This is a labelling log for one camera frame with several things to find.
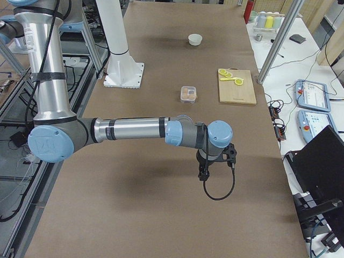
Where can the dark grey pad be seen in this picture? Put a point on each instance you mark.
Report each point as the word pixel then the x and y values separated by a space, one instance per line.
pixel 297 38

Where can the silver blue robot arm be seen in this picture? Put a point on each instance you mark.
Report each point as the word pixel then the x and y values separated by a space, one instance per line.
pixel 58 132

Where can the aluminium frame post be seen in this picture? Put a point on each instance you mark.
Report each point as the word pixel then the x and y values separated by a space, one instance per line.
pixel 287 23

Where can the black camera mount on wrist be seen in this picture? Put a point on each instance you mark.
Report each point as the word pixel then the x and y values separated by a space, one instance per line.
pixel 228 155

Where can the white bowl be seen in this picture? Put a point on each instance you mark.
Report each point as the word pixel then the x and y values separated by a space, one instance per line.
pixel 195 39

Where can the lemon slice by knife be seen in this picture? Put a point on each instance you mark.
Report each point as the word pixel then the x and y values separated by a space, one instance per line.
pixel 238 81

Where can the lower teach pendant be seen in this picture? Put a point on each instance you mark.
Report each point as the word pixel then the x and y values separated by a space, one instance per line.
pixel 312 123

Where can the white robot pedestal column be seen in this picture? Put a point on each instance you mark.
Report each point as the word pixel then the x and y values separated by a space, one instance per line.
pixel 122 70

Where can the black laptop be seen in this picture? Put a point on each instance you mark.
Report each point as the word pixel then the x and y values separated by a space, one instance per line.
pixel 318 168

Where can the teach pendant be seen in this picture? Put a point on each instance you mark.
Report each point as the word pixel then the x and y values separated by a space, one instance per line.
pixel 312 123
pixel 312 95

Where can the clear plastic egg box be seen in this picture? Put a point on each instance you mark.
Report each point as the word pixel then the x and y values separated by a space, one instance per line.
pixel 191 91

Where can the black power strip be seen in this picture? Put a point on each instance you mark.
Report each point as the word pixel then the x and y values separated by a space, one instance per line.
pixel 278 123

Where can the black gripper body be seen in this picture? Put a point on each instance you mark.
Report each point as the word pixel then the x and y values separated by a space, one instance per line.
pixel 203 163

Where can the small metal cup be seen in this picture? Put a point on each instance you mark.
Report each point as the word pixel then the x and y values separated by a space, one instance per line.
pixel 258 37

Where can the upper teach pendant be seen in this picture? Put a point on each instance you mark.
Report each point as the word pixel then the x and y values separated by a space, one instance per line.
pixel 312 95

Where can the red bottle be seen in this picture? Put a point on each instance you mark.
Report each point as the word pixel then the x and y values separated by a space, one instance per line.
pixel 248 10

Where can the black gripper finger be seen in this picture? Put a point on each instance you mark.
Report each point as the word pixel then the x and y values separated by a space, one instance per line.
pixel 204 173

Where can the tray of coloured cups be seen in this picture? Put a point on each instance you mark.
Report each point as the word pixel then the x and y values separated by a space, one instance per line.
pixel 268 22

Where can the wooden cutting board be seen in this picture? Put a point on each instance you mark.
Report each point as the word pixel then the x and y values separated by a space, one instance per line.
pixel 229 92

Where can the black stand beside laptop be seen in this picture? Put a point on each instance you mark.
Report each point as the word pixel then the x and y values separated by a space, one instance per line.
pixel 312 220

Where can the yellow plastic knife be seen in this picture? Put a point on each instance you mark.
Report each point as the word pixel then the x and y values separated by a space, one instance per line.
pixel 227 79

